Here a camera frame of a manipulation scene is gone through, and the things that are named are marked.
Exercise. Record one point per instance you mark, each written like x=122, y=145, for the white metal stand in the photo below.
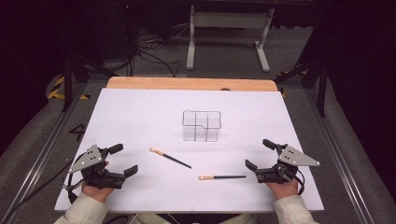
x=229, y=20

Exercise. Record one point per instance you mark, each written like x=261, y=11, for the aluminium floor rail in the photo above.
x=46, y=152
x=336, y=146

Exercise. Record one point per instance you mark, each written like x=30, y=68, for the clear plastic organizer box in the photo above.
x=202, y=130

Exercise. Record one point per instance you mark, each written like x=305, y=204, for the person's right hand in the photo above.
x=283, y=189

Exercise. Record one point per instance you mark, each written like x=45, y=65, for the wooden table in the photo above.
x=186, y=83

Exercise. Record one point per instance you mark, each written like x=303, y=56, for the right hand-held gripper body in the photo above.
x=294, y=158

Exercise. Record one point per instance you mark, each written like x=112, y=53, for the black makeup brush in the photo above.
x=171, y=158
x=224, y=177

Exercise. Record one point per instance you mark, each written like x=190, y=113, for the black tripod stand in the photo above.
x=322, y=90
x=67, y=81

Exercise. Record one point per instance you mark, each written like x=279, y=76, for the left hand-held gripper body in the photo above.
x=93, y=177

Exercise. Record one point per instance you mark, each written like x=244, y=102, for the white paper sheet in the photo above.
x=149, y=118

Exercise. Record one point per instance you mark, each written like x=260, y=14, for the person's left hand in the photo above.
x=98, y=194

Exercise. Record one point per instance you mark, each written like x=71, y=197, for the black tape floor mark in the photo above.
x=78, y=132

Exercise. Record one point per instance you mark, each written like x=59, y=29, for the yellow black floor tape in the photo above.
x=56, y=90

